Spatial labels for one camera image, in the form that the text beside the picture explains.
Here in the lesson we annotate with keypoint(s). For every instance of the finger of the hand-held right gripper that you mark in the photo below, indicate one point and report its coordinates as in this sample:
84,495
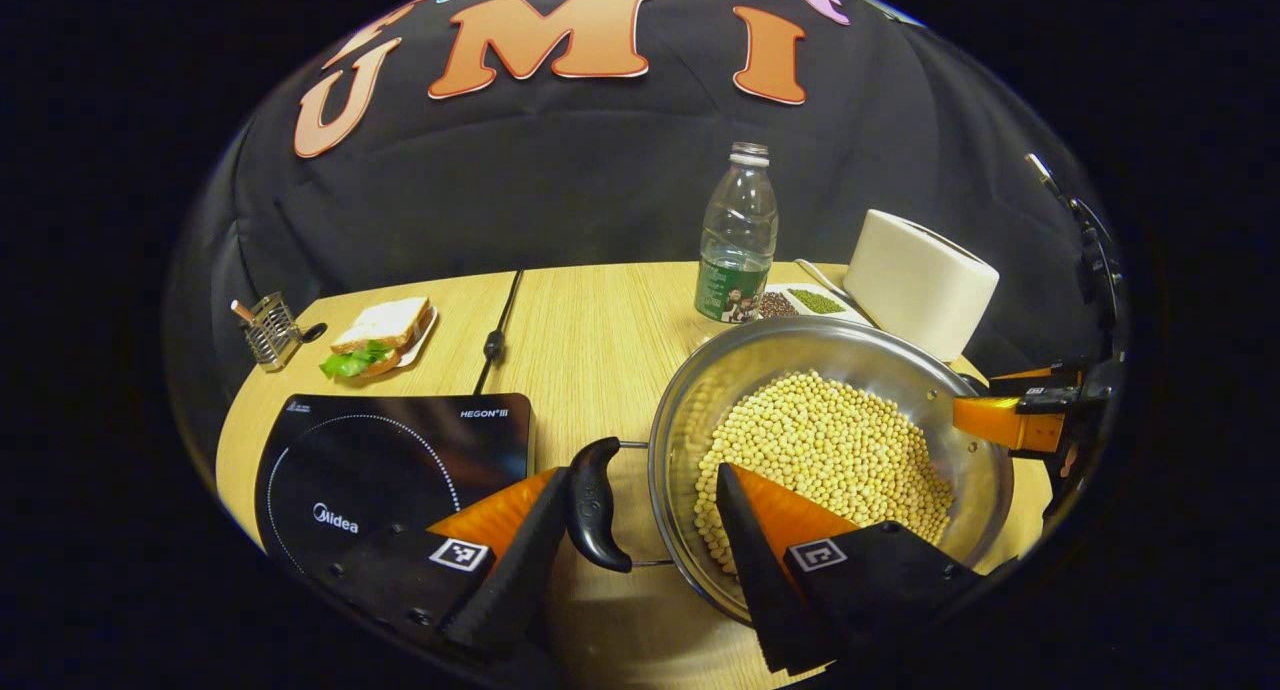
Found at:
1000,422
1035,375

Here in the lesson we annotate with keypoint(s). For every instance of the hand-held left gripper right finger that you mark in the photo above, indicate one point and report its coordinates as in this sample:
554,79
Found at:
760,580

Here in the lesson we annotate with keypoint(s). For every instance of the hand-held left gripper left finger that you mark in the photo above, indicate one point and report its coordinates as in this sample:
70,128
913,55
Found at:
520,570

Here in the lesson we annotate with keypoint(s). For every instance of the pile of soybeans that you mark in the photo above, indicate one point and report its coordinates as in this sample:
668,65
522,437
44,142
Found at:
830,440

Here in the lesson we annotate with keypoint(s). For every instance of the black induction cooktop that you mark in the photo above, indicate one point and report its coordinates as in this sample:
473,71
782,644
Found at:
400,450

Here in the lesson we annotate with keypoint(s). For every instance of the stainless steel pot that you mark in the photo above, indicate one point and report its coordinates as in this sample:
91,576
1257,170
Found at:
760,355

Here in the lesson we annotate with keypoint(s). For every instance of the white toaster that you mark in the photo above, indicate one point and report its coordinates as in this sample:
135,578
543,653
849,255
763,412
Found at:
915,280

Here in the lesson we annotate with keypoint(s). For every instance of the white divided bean dish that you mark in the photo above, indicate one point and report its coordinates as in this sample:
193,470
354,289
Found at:
815,301

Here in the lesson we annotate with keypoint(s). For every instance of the small white plate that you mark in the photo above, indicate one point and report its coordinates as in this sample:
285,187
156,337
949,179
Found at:
425,335

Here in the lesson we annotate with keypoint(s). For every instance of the sandwich with lettuce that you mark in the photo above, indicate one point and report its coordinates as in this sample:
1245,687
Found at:
385,330

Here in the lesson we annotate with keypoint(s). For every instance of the small black object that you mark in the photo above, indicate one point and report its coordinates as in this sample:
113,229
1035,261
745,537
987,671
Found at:
314,332

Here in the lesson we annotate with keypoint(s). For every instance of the clear plastic water bottle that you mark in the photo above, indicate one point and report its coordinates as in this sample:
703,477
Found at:
738,230

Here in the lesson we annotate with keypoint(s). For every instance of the black backdrop cloth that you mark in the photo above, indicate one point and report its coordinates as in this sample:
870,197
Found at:
560,180

